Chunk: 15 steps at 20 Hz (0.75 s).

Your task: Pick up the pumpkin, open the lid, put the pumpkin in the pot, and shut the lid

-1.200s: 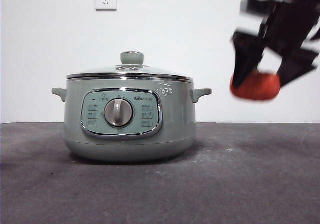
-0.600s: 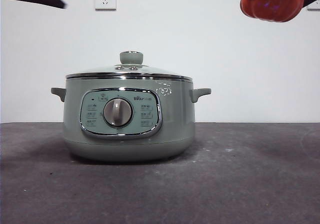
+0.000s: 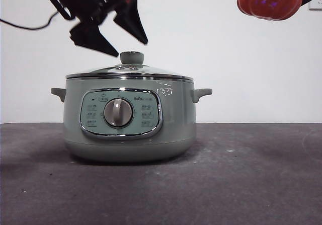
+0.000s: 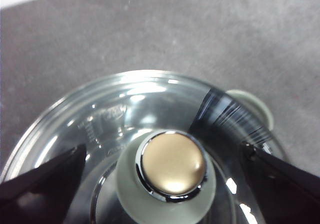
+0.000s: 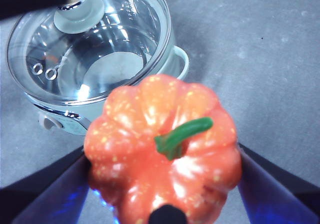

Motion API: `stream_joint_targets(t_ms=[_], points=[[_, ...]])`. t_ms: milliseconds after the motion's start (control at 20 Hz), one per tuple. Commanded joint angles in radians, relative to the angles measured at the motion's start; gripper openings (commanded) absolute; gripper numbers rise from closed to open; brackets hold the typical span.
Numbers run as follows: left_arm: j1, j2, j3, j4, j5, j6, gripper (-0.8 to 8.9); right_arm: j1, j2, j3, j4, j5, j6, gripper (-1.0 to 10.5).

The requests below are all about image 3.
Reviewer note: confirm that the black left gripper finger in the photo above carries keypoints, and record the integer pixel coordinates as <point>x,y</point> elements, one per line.
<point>90,37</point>
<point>128,16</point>

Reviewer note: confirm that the orange toy pumpkin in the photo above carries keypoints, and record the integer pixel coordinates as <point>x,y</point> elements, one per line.
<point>266,3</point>

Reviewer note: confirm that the glass lid with green knob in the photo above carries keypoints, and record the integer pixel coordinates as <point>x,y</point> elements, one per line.
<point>132,58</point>

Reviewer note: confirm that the sage green electric pot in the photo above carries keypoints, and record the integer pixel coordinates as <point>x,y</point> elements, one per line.
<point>176,124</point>

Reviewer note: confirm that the white wall socket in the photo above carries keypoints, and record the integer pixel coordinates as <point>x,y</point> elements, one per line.
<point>316,5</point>

